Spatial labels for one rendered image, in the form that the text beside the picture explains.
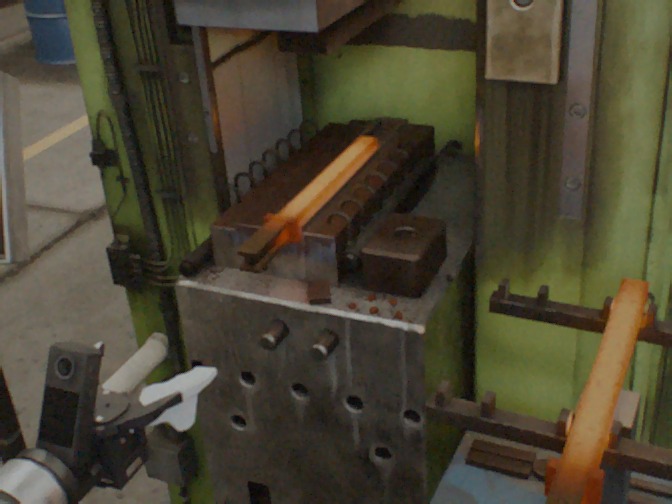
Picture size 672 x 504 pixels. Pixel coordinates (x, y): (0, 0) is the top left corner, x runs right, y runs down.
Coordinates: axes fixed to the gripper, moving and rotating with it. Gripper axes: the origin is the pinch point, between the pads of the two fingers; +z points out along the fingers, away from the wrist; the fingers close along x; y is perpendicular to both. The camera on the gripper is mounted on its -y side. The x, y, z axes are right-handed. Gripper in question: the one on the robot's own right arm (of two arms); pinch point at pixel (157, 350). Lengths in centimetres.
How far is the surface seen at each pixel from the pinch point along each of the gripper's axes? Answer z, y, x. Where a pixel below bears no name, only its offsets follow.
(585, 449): -1.2, -0.8, 46.5
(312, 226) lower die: 32.8, 0.6, 3.2
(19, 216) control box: 22.3, 0.2, -39.8
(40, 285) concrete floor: 133, 100, -160
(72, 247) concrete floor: 159, 100, -168
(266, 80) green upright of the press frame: 62, -9, -19
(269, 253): 24.7, 1.0, 0.7
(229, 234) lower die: 30.7, 2.8, -9.2
